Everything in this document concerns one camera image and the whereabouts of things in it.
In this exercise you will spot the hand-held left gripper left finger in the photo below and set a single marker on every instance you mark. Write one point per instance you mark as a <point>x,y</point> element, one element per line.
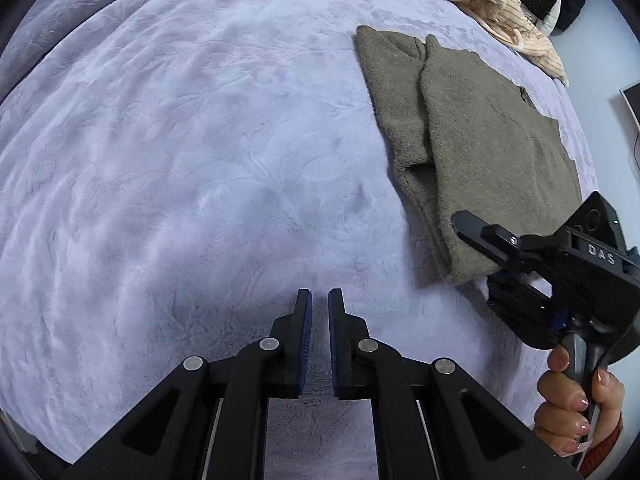
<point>305,340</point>

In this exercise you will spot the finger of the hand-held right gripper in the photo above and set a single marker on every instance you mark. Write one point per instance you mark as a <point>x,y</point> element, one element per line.
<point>475,232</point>
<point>520,310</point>

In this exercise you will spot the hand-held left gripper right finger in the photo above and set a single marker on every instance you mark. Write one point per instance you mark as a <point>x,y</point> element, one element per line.
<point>336,340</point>

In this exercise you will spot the olive brown knit sweater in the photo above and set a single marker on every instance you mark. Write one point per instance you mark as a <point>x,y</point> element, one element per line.
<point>475,135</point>

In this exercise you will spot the person's right hand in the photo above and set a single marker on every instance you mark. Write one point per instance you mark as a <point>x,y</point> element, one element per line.
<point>560,410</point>

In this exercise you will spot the computer monitor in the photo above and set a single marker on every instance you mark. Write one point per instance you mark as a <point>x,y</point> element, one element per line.
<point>631,104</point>

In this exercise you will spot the cream striped garment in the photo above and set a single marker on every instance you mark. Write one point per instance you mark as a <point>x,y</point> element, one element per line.
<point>505,15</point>

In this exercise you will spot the lavender plush blanket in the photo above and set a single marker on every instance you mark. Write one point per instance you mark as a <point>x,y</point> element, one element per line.
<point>175,160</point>

